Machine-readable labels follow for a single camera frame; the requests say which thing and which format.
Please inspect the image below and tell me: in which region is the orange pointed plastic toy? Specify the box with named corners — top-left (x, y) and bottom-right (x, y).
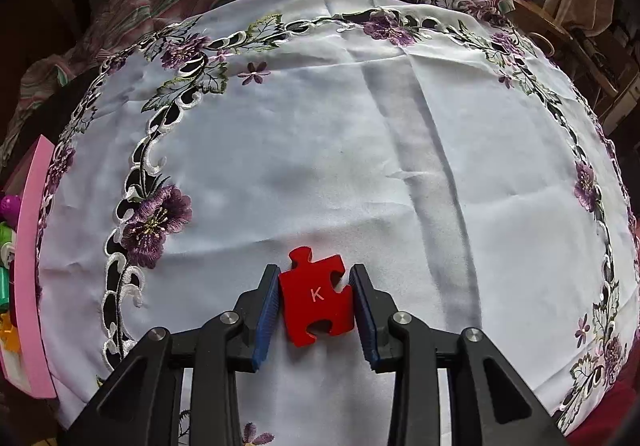
top-left (0, 313), bottom-right (22, 352)

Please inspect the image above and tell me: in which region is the white wire ring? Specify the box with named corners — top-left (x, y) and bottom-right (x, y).
top-left (527, 32), bottom-right (556, 56)

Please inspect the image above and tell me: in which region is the white and green square stamp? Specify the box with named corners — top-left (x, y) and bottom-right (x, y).
top-left (0, 221), bottom-right (18, 267)

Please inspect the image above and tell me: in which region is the red puzzle piece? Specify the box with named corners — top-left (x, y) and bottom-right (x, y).
top-left (277, 246), bottom-right (357, 348)

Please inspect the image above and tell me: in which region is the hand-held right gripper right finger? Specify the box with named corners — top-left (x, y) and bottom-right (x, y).
top-left (348, 263), bottom-right (571, 446)

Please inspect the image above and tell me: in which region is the pink cardboard box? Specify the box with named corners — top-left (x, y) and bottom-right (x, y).
top-left (0, 133), bottom-right (58, 399)

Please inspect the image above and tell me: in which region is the white embroidered floral tablecloth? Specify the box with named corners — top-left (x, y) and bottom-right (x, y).
top-left (37, 0), bottom-right (640, 446)

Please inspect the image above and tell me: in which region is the wooden nightstand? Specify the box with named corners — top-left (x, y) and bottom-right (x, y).
top-left (510, 0), bottom-right (636, 127)

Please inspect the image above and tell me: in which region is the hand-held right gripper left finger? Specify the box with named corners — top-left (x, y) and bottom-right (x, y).
top-left (59, 263), bottom-right (281, 446)

